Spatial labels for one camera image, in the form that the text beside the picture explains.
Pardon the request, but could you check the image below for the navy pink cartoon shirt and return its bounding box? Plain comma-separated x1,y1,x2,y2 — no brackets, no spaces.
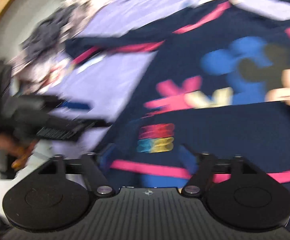
65,1,290,187

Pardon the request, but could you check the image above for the person left hand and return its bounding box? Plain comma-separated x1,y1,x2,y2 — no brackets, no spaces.
0,134,38,171

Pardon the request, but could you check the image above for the purple floral bed sheet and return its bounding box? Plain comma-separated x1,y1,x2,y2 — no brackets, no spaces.
32,0,290,238

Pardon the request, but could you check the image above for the dark grey crumpled garment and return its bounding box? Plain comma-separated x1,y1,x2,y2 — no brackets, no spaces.
22,4,77,63

